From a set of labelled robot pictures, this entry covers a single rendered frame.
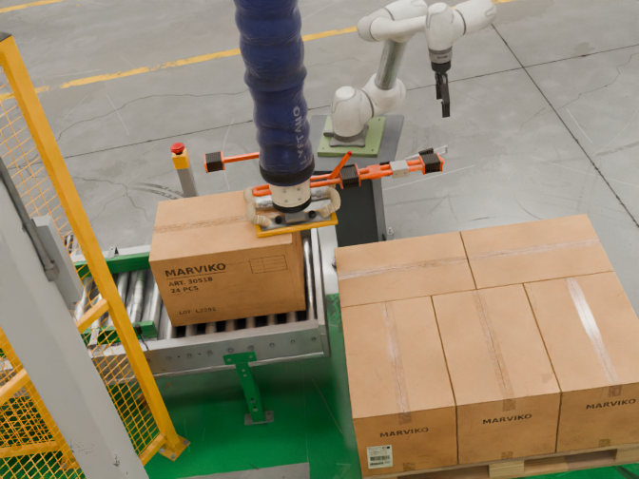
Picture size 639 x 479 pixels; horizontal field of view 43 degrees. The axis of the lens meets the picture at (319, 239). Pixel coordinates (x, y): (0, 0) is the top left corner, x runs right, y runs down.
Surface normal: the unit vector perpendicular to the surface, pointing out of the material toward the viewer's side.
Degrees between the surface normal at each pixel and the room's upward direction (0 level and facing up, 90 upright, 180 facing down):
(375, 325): 0
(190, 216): 0
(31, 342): 90
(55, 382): 90
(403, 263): 0
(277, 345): 90
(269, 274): 90
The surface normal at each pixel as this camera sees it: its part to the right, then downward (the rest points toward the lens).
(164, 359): 0.06, 0.65
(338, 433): -0.13, -0.75
